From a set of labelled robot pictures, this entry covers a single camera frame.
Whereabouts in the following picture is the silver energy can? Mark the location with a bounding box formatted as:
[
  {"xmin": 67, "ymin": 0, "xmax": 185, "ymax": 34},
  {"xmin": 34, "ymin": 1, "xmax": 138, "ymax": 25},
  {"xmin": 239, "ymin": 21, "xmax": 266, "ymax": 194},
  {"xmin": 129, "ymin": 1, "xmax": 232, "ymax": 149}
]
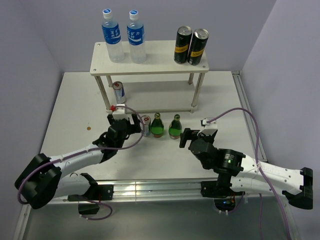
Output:
[
  {"xmin": 112, "ymin": 81, "xmax": 126, "ymax": 104},
  {"xmin": 141, "ymin": 114, "xmax": 151, "ymax": 137}
]

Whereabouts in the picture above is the green glass bottle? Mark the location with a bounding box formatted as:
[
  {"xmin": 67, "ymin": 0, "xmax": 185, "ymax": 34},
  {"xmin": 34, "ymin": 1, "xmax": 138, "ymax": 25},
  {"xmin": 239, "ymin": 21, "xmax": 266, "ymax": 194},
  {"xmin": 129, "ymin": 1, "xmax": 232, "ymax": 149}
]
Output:
[
  {"xmin": 168, "ymin": 114, "xmax": 182, "ymax": 140},
  {"xmin": 150, "ymin": 112, "xmax": 165, "ymax": 138}
]

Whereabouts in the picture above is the blue-label water bottle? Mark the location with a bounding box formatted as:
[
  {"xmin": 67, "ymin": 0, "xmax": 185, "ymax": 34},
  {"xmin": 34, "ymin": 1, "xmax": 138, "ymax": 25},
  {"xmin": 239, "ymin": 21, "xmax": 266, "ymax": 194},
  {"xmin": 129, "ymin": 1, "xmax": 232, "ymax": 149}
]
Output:
[
  {"xmin": 127, "ymin": 10, "xmax": 147, "ymax": 64},
  {"xmin": 101, "ymin": 8, "xmax": 125, "ymax": 63}
]

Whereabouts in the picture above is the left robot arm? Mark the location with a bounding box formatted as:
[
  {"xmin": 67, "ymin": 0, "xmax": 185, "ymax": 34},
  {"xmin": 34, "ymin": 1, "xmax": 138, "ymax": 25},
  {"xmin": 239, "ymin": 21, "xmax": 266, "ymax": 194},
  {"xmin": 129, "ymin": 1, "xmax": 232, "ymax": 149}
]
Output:
[{"xmin": 14, "ymin": 113, "xmax": 144, "ymax": 209}]

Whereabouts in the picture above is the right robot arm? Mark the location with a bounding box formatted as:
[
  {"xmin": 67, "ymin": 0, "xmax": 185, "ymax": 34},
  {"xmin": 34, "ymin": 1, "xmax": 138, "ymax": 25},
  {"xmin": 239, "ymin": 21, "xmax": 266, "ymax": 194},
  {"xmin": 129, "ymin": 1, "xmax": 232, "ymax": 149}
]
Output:
[{"xmin": 179, "ymin": 128, "xmax": 314, "ymax": 210}]

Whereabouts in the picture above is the white two-tier shelf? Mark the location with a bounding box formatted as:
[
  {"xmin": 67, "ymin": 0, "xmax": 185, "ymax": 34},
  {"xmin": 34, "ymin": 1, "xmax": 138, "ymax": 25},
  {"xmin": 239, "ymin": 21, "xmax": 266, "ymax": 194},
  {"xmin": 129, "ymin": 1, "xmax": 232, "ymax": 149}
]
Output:
[{"xmin": 89, "ymin": 40, "xmax": 209, "ymax": 113}]

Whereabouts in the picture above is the right black tall can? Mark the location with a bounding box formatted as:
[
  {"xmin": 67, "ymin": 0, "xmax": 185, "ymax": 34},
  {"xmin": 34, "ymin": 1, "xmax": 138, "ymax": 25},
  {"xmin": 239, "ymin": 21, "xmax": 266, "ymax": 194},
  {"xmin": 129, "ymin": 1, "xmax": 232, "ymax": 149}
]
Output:
[{"xmin": 187, "ymin": 28, "xmax": 209, "ymax": 66}]

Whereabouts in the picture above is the black tall can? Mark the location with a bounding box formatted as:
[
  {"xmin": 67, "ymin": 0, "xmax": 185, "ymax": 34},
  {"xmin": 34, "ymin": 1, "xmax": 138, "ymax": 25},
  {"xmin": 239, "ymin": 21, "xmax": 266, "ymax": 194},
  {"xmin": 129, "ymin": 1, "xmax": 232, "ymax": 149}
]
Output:
[
  {"xmin": 187, "ymin": 28, "xmax": 209, "ymax": 66},
  {"xmin": 173, "ymin": 25, "xmax": 193, "ymax": 64}
]

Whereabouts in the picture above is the left black tall can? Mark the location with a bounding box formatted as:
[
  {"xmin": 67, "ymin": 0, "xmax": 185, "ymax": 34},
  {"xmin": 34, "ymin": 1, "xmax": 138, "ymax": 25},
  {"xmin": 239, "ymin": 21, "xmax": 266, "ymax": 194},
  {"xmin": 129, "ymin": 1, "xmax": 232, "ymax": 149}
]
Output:
[{"xmin": 173, "ymin": 25, "xmax": 193, "ymax": 64}]

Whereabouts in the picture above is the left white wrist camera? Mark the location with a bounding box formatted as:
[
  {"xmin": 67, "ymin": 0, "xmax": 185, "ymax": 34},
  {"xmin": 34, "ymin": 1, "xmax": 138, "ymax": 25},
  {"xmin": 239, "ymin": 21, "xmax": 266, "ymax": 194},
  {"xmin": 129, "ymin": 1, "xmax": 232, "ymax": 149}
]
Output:
[{"xmin": 110, "ymin": 104, "xmax": 128, "ymax": 120}]

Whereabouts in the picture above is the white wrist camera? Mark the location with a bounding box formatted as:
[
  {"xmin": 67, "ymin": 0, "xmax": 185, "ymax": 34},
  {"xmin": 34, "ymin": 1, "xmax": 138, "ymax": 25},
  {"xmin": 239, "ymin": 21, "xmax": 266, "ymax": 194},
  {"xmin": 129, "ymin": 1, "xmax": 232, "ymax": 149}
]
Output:
[
  {"xmin": 197, "ymin": 117, "xmax": 218, "ymax": 136},
  {"xmin": 110, "ymin": 104, "xmax": 128, "ymax": 120}
]

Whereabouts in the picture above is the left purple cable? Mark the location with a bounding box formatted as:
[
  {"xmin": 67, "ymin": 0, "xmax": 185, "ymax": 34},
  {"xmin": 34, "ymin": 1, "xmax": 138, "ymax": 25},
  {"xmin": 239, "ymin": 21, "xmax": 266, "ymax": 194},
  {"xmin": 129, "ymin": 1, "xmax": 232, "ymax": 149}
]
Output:
[{"xmin": 16, "ymin": 104, "xmax": 146, "ymax": 221}]

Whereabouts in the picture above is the purple cable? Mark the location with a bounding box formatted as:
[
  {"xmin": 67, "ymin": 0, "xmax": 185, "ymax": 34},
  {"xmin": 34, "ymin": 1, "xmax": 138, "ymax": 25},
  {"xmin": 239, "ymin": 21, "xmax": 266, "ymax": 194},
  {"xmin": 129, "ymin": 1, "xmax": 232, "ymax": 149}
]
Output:
[
  {"xmin": 208, "ymin": 107, "xmax": 292, "ymax": 240},
  {"xmin": 16, "ymin": 104, "xmax": 146, "ymax": 221}
]

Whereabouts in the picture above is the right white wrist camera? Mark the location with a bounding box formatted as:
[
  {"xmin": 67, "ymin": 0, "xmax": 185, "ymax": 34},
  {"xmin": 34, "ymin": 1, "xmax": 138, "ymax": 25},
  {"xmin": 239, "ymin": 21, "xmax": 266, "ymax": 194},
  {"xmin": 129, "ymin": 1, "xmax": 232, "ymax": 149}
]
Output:
[{"xmin": 197, "ymin": 117, "xmax": 218, "ymax": 136}]

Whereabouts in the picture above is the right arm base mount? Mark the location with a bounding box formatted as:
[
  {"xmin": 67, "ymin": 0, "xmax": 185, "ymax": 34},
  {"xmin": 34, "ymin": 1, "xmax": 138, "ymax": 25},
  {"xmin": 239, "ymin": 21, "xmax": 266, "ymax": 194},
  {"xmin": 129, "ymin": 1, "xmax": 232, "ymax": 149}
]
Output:
[{"xmin": 200, "ymin": 179, "xmax": 245, "ymax": 214}]

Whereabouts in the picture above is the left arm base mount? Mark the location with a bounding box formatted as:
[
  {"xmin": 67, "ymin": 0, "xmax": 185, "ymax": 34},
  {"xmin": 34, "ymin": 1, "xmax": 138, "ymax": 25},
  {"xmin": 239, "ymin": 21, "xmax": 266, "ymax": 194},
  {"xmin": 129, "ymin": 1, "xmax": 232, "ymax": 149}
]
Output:
[{"xmin": 67, "ymin": 184, "xmax": 114, "ymax": 221}]

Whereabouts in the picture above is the aluminium front rail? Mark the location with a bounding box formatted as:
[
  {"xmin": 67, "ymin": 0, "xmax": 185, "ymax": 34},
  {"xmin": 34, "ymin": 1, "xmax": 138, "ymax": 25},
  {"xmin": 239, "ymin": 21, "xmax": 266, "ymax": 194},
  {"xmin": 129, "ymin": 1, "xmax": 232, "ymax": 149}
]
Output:
[{"xmin": 22, "ymin": 176, "xmax": 287, "ymax": 205}]

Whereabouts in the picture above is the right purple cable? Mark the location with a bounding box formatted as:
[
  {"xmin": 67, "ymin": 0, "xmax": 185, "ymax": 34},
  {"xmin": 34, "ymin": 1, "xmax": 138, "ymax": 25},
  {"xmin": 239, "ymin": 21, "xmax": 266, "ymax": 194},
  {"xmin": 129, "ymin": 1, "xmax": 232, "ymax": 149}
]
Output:
[{"xmin": 208, "ymin": 107, "xmax": 292, "ymax": 240}]

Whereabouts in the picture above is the aluminium side rail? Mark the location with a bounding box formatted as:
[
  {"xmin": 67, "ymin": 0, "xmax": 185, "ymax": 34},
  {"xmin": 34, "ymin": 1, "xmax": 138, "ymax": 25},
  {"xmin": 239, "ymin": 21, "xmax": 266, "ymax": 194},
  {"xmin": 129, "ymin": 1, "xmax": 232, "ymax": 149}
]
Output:
[{"xmin": 231, "ymin": 70, "xmax": 268, "ymax": 162}]

